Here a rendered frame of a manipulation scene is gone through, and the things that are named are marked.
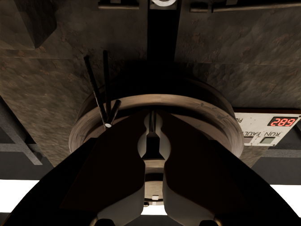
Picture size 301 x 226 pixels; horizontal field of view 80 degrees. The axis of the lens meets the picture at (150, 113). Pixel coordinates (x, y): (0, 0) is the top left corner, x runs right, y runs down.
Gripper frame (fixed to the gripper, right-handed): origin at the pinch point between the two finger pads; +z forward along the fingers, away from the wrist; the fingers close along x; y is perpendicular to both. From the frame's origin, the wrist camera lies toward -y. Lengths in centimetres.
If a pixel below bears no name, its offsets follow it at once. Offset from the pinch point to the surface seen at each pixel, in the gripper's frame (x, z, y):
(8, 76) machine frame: -39, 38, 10
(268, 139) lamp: 44, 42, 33
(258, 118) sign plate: 36, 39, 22
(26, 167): -485, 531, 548
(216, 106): 13.6, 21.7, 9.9
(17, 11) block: -17.8, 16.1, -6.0
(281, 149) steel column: 385, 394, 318
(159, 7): 1.5, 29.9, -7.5
